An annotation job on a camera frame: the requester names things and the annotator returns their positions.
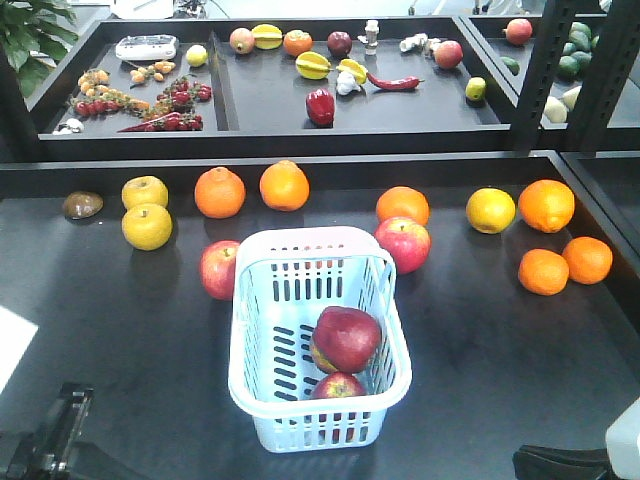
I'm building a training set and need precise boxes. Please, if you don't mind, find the yellow apple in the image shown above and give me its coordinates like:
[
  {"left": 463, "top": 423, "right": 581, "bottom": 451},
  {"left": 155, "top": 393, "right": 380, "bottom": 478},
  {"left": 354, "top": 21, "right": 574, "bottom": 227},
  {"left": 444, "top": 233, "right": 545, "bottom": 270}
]
[
  {"left": 121, "top": 175, "right": 169, "bottom": 210},
  {"left": 121, "top": 203, "right": 173, "bottom": 251}
]

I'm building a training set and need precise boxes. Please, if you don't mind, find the white garlic bulb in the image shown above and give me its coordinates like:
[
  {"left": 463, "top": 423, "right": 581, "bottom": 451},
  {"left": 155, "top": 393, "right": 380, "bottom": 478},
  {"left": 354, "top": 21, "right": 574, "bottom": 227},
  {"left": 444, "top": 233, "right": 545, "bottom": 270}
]
[{"left": 336, "top": 71, "right": 361, "bottom": 96}]

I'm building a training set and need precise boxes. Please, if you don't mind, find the yellow apple back left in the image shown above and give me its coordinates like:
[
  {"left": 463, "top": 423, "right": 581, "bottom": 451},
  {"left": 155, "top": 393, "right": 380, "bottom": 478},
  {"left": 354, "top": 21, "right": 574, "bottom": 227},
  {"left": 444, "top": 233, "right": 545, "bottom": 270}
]
[{"left": 121, "top": 175, "right": 169, "bottom": 210}]

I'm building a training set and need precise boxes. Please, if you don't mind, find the brown round fruit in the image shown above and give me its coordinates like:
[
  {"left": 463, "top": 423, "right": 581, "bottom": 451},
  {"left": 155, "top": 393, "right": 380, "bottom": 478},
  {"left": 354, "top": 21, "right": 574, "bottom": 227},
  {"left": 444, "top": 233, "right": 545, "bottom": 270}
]
[{"left": 62, "top": 191, "right": 104, "bottom": 220}]

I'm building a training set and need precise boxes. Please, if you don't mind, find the red pomegranate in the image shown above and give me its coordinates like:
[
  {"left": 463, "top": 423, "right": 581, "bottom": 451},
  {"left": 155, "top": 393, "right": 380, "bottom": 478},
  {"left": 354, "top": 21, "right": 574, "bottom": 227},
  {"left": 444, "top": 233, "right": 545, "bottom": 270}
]
[{"left": 503, "top": 18, "right": 533, "bottom": 46}]

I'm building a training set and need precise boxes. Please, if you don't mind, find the small tangerine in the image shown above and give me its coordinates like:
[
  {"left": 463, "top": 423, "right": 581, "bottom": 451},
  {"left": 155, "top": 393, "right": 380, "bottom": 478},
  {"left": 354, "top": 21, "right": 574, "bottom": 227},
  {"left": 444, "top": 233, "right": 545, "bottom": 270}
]
[
  {"left": 518, "top": 249, "right": 569, "bottom": 296},
  {"left": 561, "top": 236, "right": 613, "bottom": 285}
]

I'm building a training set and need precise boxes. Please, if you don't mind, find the small tangerine far right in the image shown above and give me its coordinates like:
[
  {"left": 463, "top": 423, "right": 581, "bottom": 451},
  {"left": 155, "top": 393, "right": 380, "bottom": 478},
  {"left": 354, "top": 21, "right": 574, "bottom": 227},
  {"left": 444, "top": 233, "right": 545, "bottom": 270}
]
[{"left": 561, "top": 236, "right": 613, "bottom": 285}]

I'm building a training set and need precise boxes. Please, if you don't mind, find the yellow apple front left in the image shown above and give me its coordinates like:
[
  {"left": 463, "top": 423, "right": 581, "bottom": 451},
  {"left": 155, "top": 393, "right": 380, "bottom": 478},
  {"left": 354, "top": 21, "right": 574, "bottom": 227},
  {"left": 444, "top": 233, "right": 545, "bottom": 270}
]
[{"left": 121, "top": 203, "right": 173, "bottom": 251}]

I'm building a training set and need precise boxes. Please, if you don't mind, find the dark red plum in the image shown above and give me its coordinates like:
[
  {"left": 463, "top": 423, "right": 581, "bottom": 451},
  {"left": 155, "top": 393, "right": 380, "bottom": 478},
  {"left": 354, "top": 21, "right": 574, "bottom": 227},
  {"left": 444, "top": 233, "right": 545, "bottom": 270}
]
[{"left": 327, "top": 31, "right": 353, "bottom": 58}]

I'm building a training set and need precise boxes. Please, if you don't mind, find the pink peach back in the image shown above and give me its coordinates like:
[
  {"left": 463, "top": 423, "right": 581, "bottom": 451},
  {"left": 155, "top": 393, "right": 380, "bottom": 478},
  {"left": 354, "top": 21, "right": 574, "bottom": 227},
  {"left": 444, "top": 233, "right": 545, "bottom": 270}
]
[{"left": 229, "top": 27, "right": 255, "bottom": 55}]

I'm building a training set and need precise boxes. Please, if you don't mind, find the red apple behind basket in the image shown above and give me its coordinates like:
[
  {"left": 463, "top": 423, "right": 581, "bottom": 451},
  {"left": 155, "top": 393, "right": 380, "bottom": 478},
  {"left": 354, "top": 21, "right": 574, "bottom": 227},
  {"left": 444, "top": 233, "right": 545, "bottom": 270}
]
[{"left": 374, "top": 216, "right": 432, "bottom": 275}]

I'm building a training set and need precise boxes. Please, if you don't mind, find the orange persimmon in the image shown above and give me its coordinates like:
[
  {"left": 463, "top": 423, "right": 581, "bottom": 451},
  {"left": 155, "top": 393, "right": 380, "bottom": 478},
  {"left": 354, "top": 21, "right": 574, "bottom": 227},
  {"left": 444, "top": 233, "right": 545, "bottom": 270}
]
[{"left": 283, "top": 29, "right": 313, "bottom": 57}]

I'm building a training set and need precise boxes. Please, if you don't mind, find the dark red apple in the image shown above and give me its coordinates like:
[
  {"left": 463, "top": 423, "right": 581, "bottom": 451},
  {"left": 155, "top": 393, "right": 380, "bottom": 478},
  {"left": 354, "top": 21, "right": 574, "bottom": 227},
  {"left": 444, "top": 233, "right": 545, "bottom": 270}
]
[{"left": 311, "top": 306, "right": 381, "bottom": 374}]

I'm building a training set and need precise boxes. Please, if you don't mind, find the small tangerine front right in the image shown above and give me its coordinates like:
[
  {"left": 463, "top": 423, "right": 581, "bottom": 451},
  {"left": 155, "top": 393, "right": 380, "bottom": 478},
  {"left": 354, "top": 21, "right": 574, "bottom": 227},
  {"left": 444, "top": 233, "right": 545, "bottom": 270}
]
[{"left": 518, "top": 249, "right": 569, "bottom": 296}]

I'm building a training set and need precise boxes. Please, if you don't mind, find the white packaged tray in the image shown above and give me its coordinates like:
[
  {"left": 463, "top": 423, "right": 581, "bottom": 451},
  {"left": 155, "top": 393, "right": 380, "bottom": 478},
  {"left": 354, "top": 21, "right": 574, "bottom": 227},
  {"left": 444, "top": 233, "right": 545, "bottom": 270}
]
[{"left": 115, "top": 34, "right": 179, "bottom": 61}]

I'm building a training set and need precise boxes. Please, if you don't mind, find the round orange back centre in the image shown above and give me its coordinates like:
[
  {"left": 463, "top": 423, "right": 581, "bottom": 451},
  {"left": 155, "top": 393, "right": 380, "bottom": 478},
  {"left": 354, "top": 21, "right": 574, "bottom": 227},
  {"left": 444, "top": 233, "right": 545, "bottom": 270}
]
[{"left": 259, "top": 160, "right": 310, "bottom": 212}]

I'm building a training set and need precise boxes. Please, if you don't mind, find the light blue plastic basket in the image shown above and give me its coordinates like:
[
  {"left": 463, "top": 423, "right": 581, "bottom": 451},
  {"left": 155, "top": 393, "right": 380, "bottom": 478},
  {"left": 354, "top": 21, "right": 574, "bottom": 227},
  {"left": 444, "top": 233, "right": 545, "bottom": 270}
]
[{"left": 228, "top": 226, "right": 412, "bottom": 453}]

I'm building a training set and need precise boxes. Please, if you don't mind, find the black wooden produce stand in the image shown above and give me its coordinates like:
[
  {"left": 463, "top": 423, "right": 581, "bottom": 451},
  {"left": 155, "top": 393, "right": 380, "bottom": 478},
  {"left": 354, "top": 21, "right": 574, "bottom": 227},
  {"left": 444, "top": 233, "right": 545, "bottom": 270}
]
[{"left": 1, "top": 17, "right": 639, "bottom": 479}]

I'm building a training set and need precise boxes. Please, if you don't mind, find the red chili pepper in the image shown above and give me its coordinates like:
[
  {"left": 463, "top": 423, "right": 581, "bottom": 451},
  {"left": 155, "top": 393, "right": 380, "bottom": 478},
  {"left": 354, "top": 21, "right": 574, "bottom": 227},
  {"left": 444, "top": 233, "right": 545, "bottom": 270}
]
[{"left": 366, "top": 72, "right": 423, "bottom": 92}]

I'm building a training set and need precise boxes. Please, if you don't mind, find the red apple upper tray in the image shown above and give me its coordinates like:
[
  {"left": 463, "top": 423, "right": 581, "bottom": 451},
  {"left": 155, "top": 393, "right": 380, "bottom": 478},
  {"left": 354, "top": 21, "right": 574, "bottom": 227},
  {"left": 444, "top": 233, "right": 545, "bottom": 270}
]
[{"left": 433, "top": 40, "right": 464, "bottom": 70}]

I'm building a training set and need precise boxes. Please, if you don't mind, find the green lime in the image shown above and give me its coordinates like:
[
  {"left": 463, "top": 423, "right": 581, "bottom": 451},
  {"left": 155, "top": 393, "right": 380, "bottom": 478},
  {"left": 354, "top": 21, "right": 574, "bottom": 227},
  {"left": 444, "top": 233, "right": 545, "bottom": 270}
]
[{"left": 465, "top": 77, "right": 487, "bottom": 102}]

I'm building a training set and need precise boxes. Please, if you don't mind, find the yellow lemon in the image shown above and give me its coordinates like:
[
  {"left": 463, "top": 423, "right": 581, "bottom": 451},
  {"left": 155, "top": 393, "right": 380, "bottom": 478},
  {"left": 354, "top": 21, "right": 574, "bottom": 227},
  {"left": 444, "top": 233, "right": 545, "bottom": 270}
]
[{"left": 185, "top": 44, "right": 208, "bottom": 68}]

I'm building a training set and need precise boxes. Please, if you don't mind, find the green potted plant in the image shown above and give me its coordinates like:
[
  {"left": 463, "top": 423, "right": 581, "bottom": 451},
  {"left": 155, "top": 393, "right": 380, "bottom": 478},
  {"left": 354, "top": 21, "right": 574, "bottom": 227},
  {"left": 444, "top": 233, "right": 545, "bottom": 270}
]
[{"left": 1, "top": 0, "right": 79, "bottom": 98}]

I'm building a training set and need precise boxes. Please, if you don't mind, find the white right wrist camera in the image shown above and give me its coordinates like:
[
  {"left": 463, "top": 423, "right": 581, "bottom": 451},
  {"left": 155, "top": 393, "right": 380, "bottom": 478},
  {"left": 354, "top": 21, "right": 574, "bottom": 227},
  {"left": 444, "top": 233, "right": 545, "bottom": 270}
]
[{"left": 605, "top": 405, "right": 639, "bottom": 479}]

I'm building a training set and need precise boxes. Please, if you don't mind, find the yellow citrus right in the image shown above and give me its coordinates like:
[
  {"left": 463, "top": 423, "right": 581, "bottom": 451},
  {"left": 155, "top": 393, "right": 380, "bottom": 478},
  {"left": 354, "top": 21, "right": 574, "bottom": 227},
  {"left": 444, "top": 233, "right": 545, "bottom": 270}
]
[{"left": 466, "top": 188, "right": 516, "bottom": 234}]

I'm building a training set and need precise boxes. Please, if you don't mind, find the large orange right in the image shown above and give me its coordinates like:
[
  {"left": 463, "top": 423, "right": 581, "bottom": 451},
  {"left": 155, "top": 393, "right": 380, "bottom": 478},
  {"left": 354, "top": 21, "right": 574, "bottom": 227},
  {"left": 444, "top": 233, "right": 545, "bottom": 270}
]
[{"left": 518, "top": 179, "right": 575, "bottom": 233}]

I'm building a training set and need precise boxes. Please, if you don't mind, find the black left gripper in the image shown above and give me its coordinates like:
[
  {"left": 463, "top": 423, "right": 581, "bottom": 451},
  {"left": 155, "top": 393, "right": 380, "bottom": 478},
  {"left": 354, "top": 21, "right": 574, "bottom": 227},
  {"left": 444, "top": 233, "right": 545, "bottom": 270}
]
[{"left": 1, "top": 382, "right": 94, "bottom": 479}]

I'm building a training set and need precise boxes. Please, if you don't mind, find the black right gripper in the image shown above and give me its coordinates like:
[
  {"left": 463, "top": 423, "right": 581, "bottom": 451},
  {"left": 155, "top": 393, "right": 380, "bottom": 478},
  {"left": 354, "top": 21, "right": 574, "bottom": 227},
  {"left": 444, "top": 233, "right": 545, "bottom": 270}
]
[{"left": 513, "top": 445, "right": 613, "bottom": 480}]

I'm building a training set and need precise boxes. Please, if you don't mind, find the orange with knob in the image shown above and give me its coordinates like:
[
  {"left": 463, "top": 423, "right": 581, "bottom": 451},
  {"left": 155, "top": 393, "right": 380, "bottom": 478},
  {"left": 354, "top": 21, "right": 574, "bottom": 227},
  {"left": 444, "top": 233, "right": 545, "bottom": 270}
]
[{"left": 194, "top": 166, "right": 246, "bottom": 219}]

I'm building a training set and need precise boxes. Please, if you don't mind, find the red bell pepper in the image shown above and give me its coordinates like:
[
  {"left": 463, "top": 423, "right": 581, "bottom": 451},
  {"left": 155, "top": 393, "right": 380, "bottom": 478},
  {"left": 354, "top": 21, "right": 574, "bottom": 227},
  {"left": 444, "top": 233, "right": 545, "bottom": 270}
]
[{"left": 305, "top": 88, "right": 335, "bottom": 126}]

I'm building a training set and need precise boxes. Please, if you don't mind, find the yellow starfruit back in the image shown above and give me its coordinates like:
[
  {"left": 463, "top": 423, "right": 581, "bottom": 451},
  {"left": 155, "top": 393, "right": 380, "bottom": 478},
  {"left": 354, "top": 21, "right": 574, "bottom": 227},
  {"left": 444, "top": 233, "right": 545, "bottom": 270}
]
[{"left": 251, "top": 23, "right": 283, "bottom": 50}]

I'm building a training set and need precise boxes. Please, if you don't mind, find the orange behind red apple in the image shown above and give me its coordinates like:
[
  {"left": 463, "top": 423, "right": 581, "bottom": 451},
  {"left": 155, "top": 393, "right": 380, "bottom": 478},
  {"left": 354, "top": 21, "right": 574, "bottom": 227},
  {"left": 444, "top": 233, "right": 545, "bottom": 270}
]
[{"left": 376, "top": 186, "right": 430, "bottom": 226}]

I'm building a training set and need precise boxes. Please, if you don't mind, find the yellow starfruit large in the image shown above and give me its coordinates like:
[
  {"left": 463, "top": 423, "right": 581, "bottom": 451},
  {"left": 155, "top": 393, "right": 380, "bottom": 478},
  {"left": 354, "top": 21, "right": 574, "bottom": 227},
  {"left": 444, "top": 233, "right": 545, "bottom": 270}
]
[{"left": 295, "top": 51, "right": 332, "bottom": 80}]

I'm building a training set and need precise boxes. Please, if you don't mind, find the yellow starfruit small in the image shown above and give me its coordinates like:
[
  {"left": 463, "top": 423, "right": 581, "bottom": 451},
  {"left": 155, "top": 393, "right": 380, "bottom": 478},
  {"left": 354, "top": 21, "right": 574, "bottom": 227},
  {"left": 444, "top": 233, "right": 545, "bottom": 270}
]
[{"left": 336, "top": 58, "right": 368, "bottom": 85}]

